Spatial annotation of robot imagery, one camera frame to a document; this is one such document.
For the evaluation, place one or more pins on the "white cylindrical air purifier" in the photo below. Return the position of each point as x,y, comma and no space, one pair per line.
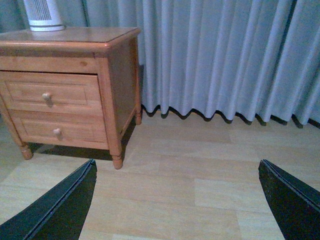
43,15

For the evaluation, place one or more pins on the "wooden nightstand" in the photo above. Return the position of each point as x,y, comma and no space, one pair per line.
110,53

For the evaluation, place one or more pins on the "drawer knob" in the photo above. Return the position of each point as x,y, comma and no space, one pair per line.
57,131
46,96

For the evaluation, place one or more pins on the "grey curtain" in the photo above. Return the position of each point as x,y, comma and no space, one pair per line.
255,58

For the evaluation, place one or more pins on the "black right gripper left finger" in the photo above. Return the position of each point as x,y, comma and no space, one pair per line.
60,213

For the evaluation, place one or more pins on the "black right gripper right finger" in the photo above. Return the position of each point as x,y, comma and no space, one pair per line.
294,204

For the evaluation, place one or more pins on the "wooden drawer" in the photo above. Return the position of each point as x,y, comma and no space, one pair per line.
84,131
70,93

